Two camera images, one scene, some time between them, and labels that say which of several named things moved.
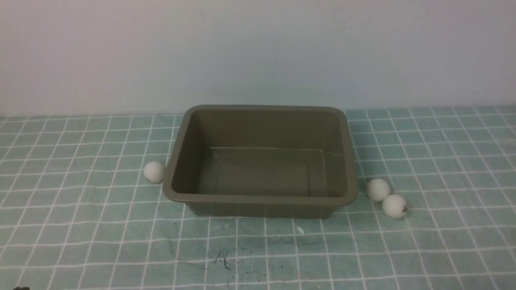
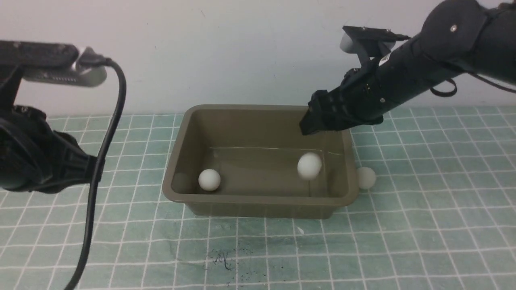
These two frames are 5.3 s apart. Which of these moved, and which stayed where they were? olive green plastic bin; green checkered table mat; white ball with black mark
Moved: white ball with black mark
Stayed: olive green plastic bin; green checkered table mat
